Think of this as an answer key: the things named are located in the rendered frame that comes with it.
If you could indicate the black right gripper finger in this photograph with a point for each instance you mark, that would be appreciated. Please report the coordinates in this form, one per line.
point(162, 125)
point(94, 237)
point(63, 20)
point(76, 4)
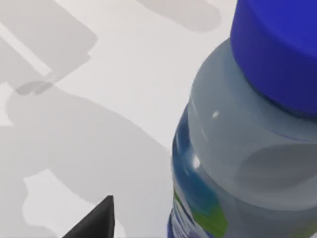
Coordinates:
point(99, 221)

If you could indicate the clear bottle with blue cap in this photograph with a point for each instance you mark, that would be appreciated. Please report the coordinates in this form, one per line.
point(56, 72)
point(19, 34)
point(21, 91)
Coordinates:
point(242, 153)

